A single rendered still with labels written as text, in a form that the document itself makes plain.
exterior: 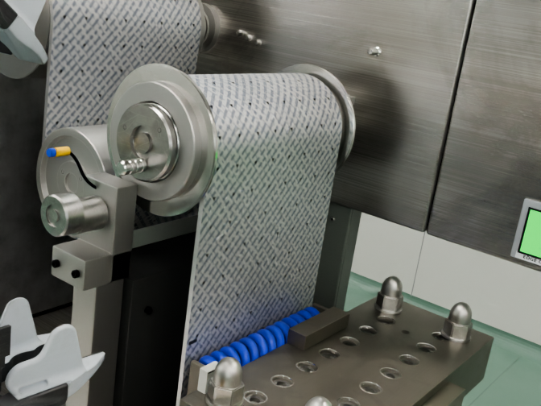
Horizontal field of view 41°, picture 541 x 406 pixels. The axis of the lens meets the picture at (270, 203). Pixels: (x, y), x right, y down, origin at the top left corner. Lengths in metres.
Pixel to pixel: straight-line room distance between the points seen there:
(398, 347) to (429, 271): 2.72
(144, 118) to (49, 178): 0.19
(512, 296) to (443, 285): 0.33
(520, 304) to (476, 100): 2.62
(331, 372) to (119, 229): 0.27
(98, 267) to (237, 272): 0.15
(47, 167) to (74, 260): 0.16
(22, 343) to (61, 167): 0.25
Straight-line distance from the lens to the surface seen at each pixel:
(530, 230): 0.87
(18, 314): 0.62
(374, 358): 0.83
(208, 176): 0.67
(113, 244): 0.72
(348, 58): 0.95
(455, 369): 0.86
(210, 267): 0.73
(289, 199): 0.80
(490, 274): 3.46
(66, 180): 0.82
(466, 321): 0.92
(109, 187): 0.71
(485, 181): 0.88
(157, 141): 0.68
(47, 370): 0.58
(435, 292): 3.59
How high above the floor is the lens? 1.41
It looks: 17 degrees down
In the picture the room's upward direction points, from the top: 8 degrees clockwise
